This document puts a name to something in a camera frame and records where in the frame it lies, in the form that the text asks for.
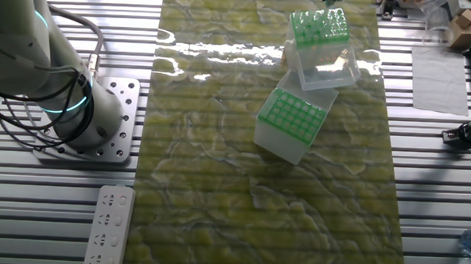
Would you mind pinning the clear tip box green rack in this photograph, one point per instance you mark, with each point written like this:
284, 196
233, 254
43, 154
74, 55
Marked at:
282, 146
319, 28

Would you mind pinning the brown cardboard box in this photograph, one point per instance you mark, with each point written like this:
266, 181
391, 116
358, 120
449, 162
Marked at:
467, 32

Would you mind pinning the grey metal device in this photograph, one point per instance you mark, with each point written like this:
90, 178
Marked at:
468, 3

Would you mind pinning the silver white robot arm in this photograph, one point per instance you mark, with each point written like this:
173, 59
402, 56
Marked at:
24, 39

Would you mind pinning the white paper sheet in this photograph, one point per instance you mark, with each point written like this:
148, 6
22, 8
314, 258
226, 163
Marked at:
441, 81

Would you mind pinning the green marble patterned mat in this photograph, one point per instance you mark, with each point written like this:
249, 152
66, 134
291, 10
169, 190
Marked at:
217, 187

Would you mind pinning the black metal bracket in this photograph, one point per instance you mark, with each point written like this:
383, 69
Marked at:
387, 9

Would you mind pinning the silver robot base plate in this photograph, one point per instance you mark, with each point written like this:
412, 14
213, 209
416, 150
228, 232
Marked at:
129, 103

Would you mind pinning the clear plastic container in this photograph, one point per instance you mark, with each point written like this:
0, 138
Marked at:
437, 25

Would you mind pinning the white power strip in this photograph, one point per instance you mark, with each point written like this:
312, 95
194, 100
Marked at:
109, 238

